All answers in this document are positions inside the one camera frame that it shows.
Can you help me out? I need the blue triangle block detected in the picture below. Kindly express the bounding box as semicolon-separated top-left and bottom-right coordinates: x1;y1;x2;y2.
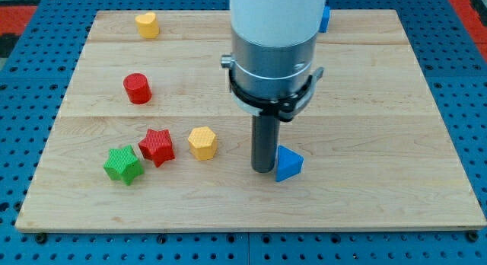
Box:
275;145;304;182

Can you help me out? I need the blue block behind arm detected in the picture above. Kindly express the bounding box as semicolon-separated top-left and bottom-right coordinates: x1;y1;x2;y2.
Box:
319;5;331;33

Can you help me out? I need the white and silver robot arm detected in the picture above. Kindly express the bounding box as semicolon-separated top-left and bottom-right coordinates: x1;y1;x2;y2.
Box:
221;0;326;122

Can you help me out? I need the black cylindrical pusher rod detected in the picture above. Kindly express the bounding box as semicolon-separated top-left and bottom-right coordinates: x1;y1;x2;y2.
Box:
251;116;280;173

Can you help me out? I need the yellow hexagon block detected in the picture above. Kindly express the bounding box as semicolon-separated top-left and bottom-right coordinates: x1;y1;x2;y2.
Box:
188;126;218;161

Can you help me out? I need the red star block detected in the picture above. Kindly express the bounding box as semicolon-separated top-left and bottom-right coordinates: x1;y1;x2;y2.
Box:
138;129;175;168

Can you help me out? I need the light wooden board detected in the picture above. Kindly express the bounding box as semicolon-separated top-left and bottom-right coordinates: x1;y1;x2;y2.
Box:
15;10;486;233

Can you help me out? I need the red cylinder block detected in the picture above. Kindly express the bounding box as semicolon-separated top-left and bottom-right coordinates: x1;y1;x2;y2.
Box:
123;73;152;104

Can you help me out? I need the green star block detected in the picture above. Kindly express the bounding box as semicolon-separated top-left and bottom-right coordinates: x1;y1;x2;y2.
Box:
103;145;145;186

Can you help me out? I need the yellow heart block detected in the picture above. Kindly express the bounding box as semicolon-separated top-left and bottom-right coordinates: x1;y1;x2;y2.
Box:
135;12;160;39

